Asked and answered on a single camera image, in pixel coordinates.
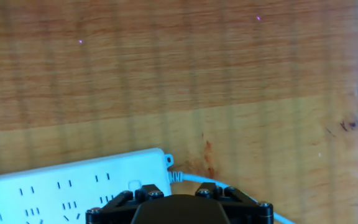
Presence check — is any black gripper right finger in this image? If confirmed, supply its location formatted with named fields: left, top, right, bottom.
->
left=194, top=182, right=275, bottom=224

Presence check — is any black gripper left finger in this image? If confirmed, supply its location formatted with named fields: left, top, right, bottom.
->
left=85, top=184, right=165, bottom=224

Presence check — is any white power strip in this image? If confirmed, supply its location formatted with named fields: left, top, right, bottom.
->
left=0, top=147, right=175, bottom=224

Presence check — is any glossy wooden board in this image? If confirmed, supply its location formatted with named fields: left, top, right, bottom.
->
left=0, top=0, right=358, bottom=224

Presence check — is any grey power strip cable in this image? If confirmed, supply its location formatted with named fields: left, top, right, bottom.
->
left=167, top=170, right=295, bottom=224

